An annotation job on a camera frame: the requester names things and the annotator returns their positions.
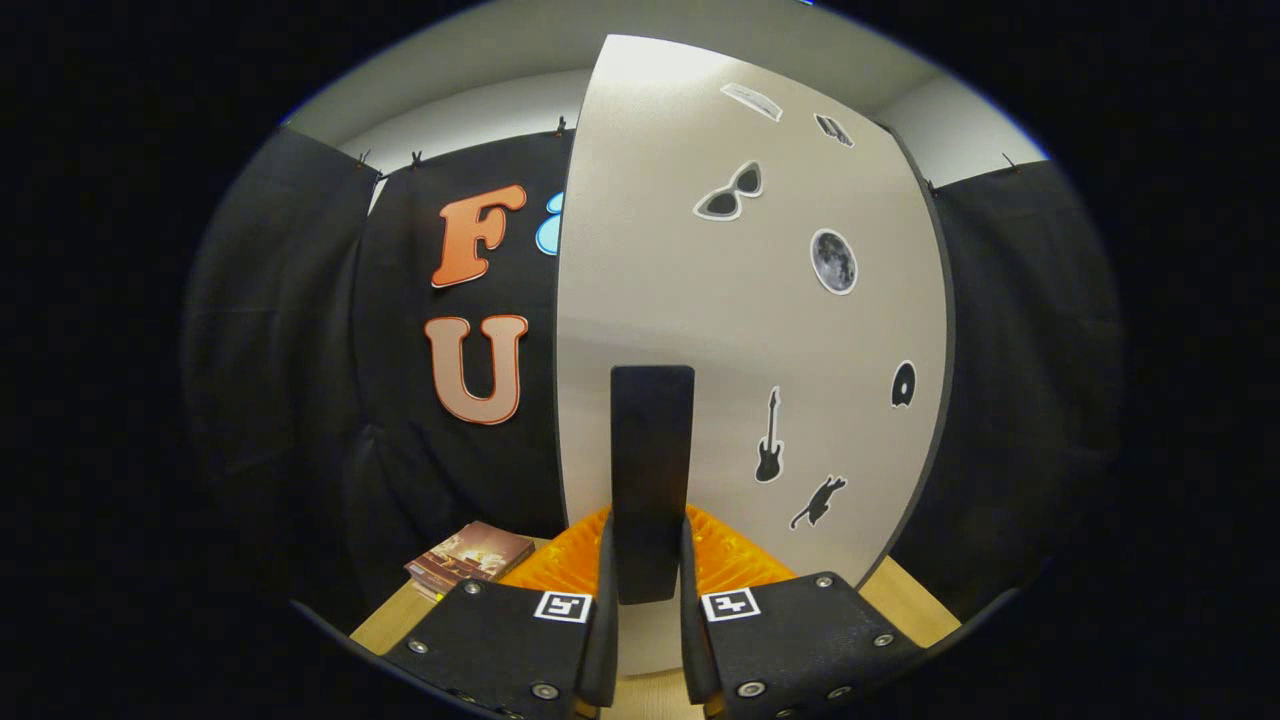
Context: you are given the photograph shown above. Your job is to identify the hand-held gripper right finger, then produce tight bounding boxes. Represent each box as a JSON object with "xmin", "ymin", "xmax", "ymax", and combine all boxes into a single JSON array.
[{"xmin": 680, "ymin": 503, "xmax": 926, "ymax": 720}]

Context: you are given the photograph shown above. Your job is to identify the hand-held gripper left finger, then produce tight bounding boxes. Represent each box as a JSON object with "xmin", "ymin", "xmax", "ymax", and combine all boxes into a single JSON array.
[{"xmin": 385, "ymin": 505, "xmax": 621, "ymax": 720}]

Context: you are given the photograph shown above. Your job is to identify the beige shoe cabinet door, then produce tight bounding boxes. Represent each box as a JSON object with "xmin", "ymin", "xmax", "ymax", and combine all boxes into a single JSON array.
[{"xmin": 553, "ymin": 33, "xmax": 951, "ymax": 676}]

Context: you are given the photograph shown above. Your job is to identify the brown book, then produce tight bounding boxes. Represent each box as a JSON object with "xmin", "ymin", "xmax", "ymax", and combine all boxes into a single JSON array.
[{"xmin": 404, "ymin": 520, "xmax": 536, "ymax": 599}]

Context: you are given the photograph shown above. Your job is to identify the black backdrop cloth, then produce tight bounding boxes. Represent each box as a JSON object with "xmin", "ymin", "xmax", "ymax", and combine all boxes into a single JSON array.
[{"xmin": 180, "ymin": 125, "xmax": 1126, "ymax": 641}]

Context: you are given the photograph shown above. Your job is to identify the row of black cloth clips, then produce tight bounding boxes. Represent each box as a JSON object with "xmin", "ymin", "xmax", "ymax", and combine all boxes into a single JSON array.
[{"xmin": 355, "ymin": 115, "xmax": 1026, "ymax": 196}]

